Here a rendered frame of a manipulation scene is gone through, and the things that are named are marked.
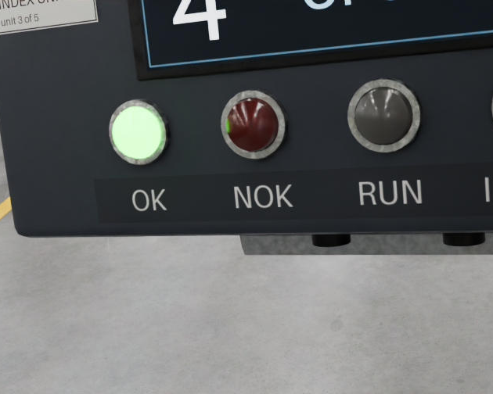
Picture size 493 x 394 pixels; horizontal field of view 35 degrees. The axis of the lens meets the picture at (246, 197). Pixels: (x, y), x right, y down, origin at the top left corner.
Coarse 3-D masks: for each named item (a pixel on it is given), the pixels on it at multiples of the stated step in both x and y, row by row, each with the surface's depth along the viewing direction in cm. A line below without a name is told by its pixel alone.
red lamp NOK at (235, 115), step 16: (240, 96) 30; (256, 96) 30; (272, 96) 30; (224, 112) 30; (240, 112) 30; (256, 112) 29; (272, 112) 30; (224, 128) 30; (240, 128) 30; (256, 128) 29; (272, 128) 29; (288, 128) 30; (240, 144) 30; (256, 144) 30; (272, 144) 30
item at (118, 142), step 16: (128, 112) 31; (144, 112) 31; (160, 112) 32; (112, 128) 32; (128, 128) 31; (144, 128) 31; (160, 128) 31; (112, 144) 32; (128, 144) 32; (144, 144) 31; (160, 144) 32; (128, 160) 32; (144, 160) 32
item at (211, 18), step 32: (160, 0) 31; (192, 0) 30; (224, 0) 30; (256, 0) 29; (160, 32) 31; (192, 32) 30; (224, 32) 30; (256, 32) 29; (160, 64) 31; (192, 64) 31
